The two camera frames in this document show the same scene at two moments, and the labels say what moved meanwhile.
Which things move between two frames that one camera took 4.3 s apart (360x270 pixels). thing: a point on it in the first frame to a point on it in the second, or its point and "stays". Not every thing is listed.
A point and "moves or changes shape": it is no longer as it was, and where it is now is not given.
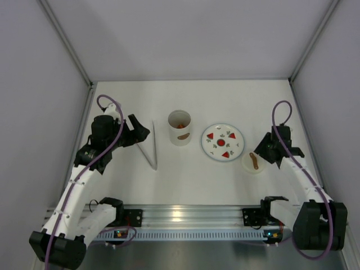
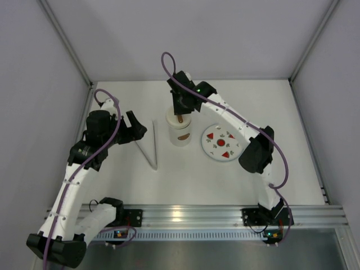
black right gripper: x=264 y=148 to x=181 y=104
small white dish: x=252 y=162 moves or changes shape
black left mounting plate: x=127 y=218 stays
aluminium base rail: x=174 y=216 stays
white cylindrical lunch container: x=180 y=127 stays
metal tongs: x=154 y=167 stays
